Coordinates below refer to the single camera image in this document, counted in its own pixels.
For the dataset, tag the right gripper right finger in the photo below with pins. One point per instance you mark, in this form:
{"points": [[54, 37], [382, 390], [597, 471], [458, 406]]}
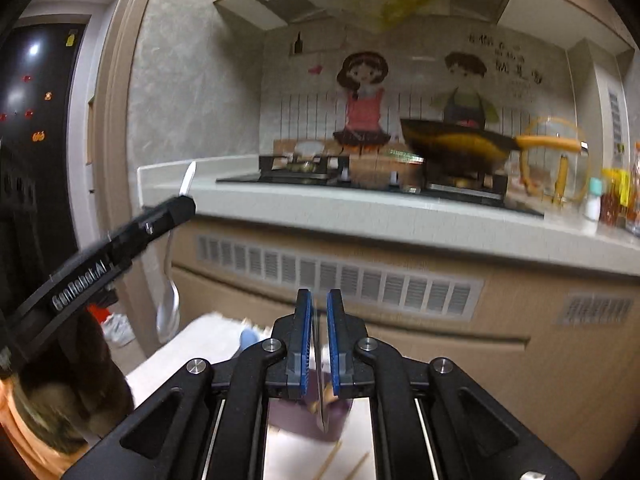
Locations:
{"points": [[430, 420]]}

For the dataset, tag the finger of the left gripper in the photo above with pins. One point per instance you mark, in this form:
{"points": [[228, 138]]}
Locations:
{"points": [[131, 239]]}

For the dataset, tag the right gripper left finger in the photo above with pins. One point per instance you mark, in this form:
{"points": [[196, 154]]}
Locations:
{"points": [[209, 421]]}

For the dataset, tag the white plastic spoon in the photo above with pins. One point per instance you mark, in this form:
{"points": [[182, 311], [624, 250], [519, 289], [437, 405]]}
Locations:
{"points": [[168, 313]]}

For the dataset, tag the blue plastic spoon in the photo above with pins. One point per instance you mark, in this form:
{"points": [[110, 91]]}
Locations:
{"points": [[248, 338]]}

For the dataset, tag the black handled utensil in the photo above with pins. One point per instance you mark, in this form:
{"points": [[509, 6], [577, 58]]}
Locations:
{"points": [[320, 404]]}

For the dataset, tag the wooden chopstick four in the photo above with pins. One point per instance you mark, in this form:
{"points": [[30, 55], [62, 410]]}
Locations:
{"points": [[353, 473]]}

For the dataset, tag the purple plastic utensil bin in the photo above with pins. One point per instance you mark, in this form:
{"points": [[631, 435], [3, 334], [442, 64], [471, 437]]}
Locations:
{"points": [[297, 418]]}

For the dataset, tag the white table cloth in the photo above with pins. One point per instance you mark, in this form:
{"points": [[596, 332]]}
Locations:
{"points": [[287, 456]]}

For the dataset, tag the wooden chopstick three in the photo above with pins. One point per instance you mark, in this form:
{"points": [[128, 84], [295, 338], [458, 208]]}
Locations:
{"points": [[328, 461]]}

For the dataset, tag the long grey vent grille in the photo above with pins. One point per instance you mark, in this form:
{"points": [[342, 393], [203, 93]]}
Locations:
{"points": [[385, 287]]}

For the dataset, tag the small grey vent grille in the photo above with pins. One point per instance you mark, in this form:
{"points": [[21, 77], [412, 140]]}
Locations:
{"points": [[589, 309]]}

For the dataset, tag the black refrigerator with magnets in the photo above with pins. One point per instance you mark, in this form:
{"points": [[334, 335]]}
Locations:
{"points": [[37, 231]]}

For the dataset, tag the black gas stove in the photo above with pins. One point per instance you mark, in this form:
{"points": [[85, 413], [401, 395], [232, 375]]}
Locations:
{"points": [[401, 173]]}

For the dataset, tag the small white teal bottle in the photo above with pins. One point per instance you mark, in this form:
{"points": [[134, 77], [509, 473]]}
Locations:
{"points": [[592, 203]]}

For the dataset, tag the glass pan lid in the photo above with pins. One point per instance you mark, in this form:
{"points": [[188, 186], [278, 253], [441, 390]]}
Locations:
{"points": [[558, 176]]}

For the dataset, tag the black yellow frying pan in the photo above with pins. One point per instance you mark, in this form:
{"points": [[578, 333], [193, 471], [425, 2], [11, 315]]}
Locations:
{"points": [[474, 149]]}

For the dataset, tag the orange cap bottle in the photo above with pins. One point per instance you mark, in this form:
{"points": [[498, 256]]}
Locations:
{"points": [[633, 206]]}

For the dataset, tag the yellow condiment jar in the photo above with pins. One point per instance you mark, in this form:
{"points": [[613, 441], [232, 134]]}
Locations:
{"points": [[614, 199]]}

